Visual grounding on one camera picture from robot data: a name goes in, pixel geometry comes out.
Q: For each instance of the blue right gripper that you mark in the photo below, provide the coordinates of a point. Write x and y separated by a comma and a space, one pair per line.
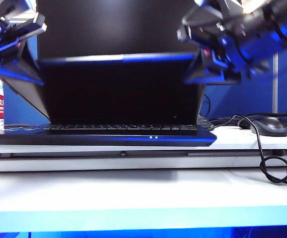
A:
218, 32

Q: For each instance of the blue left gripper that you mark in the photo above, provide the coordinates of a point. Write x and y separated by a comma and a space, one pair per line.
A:
4, 42

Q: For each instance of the black Hasee laptop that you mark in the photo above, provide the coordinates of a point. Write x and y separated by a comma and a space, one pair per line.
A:
121, 94

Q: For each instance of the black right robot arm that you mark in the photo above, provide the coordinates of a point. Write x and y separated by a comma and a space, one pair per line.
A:
270, 24

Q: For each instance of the wide blue partition panel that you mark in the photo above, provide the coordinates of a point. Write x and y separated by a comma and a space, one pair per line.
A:
245, 99

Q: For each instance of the black desktop keyboard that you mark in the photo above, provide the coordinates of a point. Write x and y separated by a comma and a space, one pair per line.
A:
204, 122

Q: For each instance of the black grey computer mouse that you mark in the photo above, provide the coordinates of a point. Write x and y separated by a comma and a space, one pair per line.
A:
271, 127

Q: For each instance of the black ASUS monitor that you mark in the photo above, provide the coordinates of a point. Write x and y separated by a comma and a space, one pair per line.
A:
113, 27

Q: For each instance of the white raised desk platform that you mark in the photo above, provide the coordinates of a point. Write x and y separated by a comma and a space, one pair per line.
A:
133, 164

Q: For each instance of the grey partition post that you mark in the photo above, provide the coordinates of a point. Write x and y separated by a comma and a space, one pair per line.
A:
275, 86

